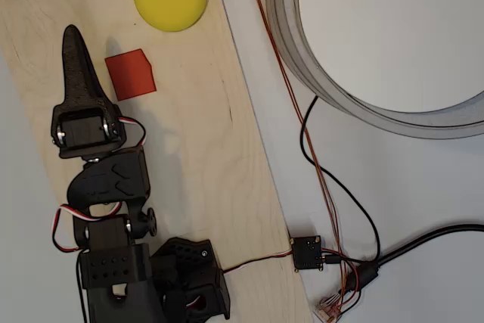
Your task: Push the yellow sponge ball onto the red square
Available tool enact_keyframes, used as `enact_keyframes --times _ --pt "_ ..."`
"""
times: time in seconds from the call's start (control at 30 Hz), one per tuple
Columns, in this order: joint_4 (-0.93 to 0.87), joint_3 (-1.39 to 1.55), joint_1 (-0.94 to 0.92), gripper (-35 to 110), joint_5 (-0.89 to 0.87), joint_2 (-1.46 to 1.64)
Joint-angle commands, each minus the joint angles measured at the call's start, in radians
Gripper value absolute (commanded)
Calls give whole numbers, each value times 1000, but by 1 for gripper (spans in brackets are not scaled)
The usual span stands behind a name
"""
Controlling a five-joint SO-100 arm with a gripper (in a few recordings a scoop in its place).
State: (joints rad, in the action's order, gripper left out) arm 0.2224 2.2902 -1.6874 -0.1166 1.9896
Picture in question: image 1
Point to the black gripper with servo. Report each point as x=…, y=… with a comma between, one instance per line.
x=80, y=128

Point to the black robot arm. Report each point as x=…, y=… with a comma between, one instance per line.
x=113, y=270

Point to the red cube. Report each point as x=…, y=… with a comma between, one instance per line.
x=130, y=75

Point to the light wooden board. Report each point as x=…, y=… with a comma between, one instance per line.
x=196, y=149

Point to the red white black servo lead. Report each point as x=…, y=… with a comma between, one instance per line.
x=261, y=260

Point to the small black controller board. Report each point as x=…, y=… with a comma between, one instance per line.
x=307, y=253

